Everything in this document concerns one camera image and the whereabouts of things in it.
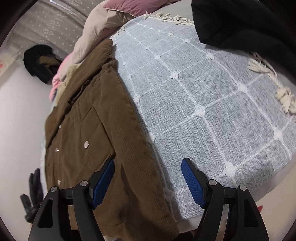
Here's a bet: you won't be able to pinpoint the grey starred curtain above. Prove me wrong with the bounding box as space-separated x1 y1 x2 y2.
1 0 101 60

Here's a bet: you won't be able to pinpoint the pink fleece blanket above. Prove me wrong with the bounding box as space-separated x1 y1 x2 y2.
49 55 70 102

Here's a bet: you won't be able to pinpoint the black garment on bed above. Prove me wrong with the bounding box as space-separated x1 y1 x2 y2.
191 0 295 75

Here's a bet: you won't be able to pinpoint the beige duvet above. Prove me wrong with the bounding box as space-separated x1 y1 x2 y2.
58 2 135 77

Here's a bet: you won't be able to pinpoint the dark clothes hanging on wall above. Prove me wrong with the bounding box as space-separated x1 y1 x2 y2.
23 44 62 84

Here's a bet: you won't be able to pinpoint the light blue checked throw blanket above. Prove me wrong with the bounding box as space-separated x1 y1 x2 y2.
111 15 295 221

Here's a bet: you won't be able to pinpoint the brown coat with fur collar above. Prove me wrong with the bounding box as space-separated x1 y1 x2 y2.
45 39 179 240

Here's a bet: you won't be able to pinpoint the pink velvet pillow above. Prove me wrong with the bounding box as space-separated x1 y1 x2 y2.
104 0 177 16

